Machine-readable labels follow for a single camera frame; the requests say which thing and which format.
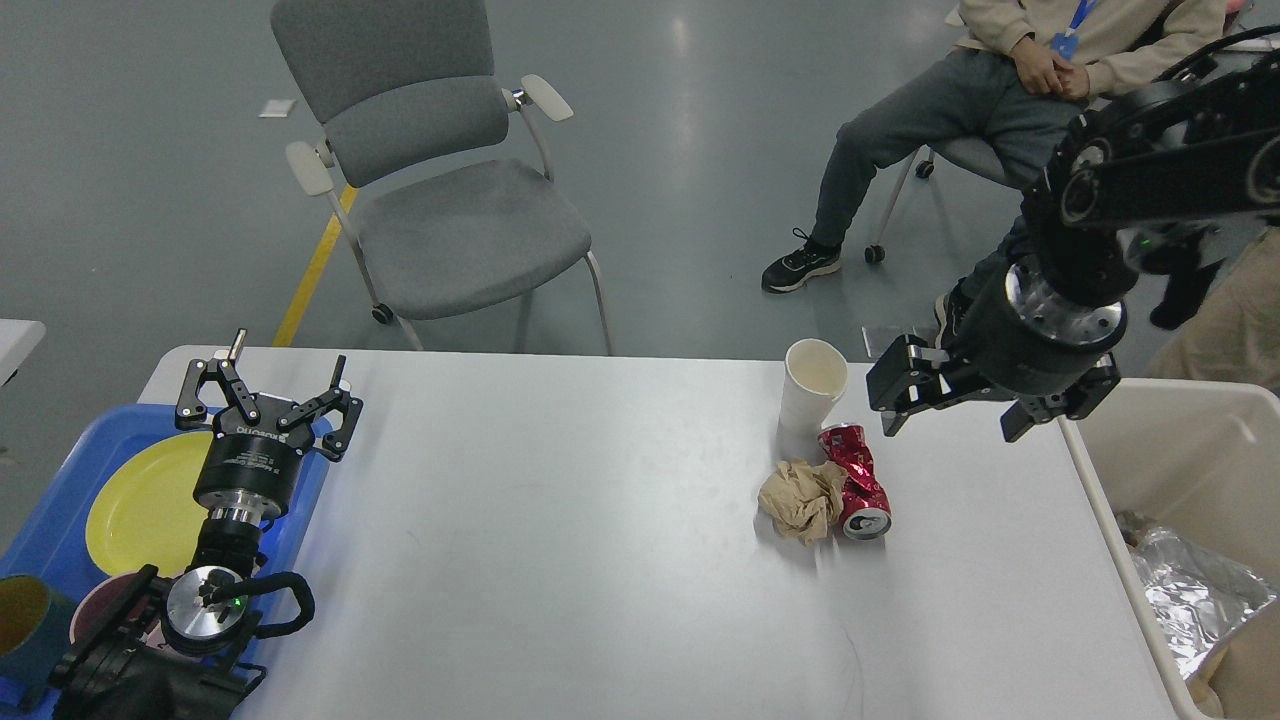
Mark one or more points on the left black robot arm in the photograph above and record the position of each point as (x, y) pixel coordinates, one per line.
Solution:
(173, 647)

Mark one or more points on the white chair under person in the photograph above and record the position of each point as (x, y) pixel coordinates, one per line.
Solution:
(960, 155)

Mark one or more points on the white paper cup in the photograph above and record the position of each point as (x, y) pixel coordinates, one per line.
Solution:
(816, 376)

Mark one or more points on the crushed red soda can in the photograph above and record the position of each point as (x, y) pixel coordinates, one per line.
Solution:
(865, 513)

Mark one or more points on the tan cloth at right edge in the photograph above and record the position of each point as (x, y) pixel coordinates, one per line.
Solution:
(1234, 337)

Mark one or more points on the pink mug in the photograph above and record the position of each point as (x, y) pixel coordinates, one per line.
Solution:
(96, 604)

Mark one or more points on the aluminium foil tray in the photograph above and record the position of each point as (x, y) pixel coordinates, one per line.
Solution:
(1201, 599)

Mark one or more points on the brown paper ball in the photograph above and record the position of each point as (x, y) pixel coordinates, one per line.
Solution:
(803, 500)

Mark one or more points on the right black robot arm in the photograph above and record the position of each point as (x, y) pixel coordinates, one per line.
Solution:
(1188, 148)

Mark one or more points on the seated person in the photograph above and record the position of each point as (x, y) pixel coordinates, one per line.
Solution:
(960, 120)

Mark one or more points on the grey office chair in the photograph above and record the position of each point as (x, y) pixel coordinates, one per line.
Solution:
(394, 84)

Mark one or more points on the brown paper bag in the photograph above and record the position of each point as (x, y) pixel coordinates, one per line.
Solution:
(1243, 682)

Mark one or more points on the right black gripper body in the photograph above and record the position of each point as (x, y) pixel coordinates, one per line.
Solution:
(1023, 338)

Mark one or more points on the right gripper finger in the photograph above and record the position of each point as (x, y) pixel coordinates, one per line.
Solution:
(1028, 412)
(906, 379)

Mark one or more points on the dark teal mug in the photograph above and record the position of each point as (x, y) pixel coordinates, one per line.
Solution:
(35, 634)

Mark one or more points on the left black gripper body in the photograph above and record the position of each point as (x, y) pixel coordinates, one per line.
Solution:
(263, 461)

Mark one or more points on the blue plastic tray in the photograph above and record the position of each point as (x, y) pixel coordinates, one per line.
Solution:
(51, 544)

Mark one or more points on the white side table corner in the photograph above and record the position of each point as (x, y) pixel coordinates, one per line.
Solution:
(19, 338)

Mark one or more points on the yellow plate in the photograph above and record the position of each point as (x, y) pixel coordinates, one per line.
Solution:
(147, 513)

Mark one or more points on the beige plastic bin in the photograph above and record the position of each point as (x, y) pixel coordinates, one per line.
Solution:
(1197, 457)

